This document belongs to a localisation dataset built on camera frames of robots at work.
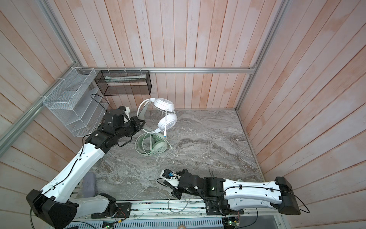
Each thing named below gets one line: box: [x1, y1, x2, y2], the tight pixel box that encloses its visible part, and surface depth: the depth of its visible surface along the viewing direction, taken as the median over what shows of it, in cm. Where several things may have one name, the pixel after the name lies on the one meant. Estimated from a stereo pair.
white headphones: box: [136, 97, 178, 134], surface depth 62 cm
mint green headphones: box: [137, 132, 168, 156], surface depth 93 cm
